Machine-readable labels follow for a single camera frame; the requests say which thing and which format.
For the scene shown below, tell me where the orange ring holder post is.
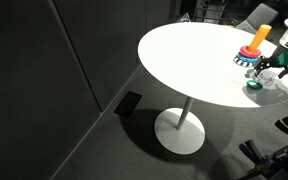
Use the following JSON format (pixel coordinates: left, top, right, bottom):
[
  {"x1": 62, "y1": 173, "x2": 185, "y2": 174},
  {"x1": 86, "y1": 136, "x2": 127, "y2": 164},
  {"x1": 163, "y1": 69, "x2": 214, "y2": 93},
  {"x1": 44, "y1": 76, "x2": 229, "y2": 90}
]
[{"x1": 248, "y1": 24, "x2": 272, "y2": 52}]

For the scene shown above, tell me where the red toothed ring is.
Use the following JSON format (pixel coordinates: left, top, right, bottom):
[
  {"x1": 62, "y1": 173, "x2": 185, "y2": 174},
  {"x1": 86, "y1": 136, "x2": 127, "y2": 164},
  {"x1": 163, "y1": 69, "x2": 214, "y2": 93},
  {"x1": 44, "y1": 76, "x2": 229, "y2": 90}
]
[{"x1": 239, "y1": 45, "x2": 262, "y2": 59}]

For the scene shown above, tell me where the blue ring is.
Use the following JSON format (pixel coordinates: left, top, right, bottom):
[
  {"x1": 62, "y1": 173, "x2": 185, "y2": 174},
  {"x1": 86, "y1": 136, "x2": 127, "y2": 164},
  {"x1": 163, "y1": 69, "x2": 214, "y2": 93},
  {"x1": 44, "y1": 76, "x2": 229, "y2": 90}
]
[{"x1": 237, "y1": 52, "x2": 260, "y2": 64}]

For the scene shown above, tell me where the black blue clamp stand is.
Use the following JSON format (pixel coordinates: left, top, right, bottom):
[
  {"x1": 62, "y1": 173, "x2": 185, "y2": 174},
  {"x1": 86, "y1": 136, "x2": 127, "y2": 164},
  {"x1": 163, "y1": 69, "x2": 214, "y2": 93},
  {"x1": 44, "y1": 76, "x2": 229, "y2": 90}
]
[{"x1": 238, "y1": 140, "x2": 288, "y2": 180}]

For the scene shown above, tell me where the white round table base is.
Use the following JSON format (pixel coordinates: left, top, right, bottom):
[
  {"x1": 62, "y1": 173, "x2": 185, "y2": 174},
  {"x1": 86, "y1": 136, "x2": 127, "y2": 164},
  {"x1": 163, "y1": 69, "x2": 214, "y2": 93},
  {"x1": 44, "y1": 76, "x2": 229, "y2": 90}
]
[{"x1": 154, "y1": 108, "x2": 205, "y2": 155}]

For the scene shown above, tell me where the dark green toothed ring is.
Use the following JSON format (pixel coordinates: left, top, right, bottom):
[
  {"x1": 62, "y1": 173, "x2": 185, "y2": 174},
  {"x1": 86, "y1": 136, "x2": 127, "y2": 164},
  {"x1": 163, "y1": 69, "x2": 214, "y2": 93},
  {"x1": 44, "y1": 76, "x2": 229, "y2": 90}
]
[{"x1": 245, "y1": 79, "x2": 264, "y2": 91}]

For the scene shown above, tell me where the grey office chair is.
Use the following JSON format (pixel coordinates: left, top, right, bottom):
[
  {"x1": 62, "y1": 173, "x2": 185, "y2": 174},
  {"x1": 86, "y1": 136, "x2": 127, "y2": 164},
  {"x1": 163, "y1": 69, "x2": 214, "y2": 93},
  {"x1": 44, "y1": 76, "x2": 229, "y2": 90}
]
[{"x1": 236, "y1": 3, "x2": 279, "y2": 34}]

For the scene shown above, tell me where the white table pedestal pole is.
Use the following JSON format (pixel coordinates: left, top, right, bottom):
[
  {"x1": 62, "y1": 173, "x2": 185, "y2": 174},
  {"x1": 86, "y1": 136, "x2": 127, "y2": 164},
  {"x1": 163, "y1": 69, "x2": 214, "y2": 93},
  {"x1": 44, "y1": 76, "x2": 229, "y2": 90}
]
[{"x1": 176, "y1": 97, "x2": 194, "y2": 130}]

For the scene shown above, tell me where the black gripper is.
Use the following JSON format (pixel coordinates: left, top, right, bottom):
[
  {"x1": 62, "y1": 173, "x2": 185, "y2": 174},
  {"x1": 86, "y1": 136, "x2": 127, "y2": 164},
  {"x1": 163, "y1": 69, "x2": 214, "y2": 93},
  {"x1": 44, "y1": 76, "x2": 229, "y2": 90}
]
[{"x1": 253, "y1": 57, "x2": 288, "y2": 79}]

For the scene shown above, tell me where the large black white striped ring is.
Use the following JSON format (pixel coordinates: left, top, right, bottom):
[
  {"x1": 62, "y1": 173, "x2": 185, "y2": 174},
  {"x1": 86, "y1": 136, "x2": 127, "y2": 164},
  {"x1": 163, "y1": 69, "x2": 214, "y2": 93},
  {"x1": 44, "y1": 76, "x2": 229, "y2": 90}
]
[{"x1": 232, "y1": 55, "x2": 257, "y2": 68}]

